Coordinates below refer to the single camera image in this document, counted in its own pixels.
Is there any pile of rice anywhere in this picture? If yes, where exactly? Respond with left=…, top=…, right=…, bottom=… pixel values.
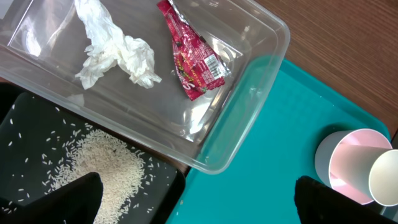
left=0, top=105, right=165, bottom=224

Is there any clear plastic bin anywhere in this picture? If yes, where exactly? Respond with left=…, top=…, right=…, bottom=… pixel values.
left=1, top=0, right=290, bottom=174

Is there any black tray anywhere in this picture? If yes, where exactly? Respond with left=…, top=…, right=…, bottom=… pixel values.
left=0, top=82, right=187, bottom=224

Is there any red snack wrapper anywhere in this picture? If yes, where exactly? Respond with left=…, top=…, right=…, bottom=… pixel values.
left=157, top=0, right=230, bottom=101

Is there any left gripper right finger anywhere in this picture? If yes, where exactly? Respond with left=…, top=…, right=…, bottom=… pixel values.
left=294, top=175, right=396, bottom=224

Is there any white tissue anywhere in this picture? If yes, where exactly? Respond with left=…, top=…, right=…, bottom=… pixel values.
left=74, top=0, right=162, bottom=90

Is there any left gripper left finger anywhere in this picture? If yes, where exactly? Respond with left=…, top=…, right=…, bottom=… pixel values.
left=1, top=172, right=104, bottom=224

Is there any white cup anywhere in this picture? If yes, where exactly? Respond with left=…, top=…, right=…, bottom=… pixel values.
left=331, top=144, right=397, bottom=207

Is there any teal serving tray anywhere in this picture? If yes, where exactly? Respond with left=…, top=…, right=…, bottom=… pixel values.
left=168, top=60, right=390, bottom=224

